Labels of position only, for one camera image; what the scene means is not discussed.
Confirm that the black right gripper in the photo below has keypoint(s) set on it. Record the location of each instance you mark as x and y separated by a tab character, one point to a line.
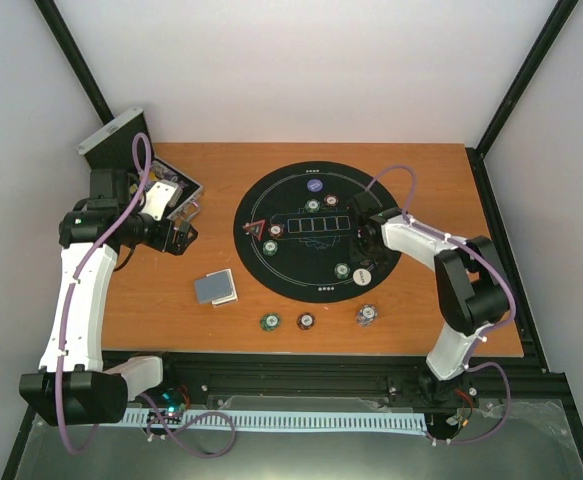
359	257

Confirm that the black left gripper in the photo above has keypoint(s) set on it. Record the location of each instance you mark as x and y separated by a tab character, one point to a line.
179	244

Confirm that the white dealer button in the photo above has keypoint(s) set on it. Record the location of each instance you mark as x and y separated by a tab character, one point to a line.
362	277

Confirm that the red chip top mat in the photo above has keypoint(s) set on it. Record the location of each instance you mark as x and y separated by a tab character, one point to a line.
331	200

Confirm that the red chip mat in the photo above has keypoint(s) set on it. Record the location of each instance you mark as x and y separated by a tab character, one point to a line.
276	230
331	200

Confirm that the blue white poker chip stack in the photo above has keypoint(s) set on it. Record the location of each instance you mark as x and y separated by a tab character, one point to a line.
366	315

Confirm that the green chip top mat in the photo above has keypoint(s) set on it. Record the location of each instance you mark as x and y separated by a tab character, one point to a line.
312	206

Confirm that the purple round blind button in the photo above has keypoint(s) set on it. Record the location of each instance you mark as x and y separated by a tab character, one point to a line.
314	185

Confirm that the red brown poker chip stack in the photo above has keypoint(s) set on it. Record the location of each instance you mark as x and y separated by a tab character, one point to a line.
305	321

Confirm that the green poker chip stack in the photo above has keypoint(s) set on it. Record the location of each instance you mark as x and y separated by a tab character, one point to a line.
270	322

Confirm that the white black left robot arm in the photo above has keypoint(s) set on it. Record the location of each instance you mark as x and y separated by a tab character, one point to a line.
71	385

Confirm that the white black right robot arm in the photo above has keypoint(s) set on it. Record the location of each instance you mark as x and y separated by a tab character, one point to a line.
473	294

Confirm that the blue playing card deck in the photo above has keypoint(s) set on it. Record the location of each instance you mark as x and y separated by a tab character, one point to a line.
213	287

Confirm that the triangular all-in marker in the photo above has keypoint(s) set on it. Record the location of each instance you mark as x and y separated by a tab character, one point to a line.
255	229

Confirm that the round black poker mat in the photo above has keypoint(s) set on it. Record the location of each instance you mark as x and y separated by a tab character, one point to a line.
312	243

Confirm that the white playing card box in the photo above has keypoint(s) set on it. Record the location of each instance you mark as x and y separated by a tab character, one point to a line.
233	296

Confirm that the aluminium poker case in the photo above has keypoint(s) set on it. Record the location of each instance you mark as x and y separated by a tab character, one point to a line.
111	147

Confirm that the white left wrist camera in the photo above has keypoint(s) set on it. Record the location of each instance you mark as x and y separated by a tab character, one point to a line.
161	196

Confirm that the light blue cable duct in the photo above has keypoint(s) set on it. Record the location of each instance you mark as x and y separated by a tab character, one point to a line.
303	422

